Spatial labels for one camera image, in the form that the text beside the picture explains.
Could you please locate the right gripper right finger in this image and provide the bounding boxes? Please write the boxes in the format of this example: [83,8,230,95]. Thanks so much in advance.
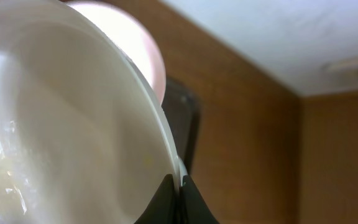
[179,175,219,224]

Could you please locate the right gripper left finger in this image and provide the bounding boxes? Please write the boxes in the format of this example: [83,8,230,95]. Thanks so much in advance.
[135,174,177,224]

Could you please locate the white plate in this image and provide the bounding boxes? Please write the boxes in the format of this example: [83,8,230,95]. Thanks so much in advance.
[0,1,180,223]

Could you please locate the pale blue plate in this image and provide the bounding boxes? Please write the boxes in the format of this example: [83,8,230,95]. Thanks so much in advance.
[178,157,188,187]

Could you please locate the pink-white plate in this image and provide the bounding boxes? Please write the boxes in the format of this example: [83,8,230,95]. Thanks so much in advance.
[67,1,167,102]

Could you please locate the brown serving tray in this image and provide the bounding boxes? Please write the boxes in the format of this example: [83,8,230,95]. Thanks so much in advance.
[162,78,201,173]

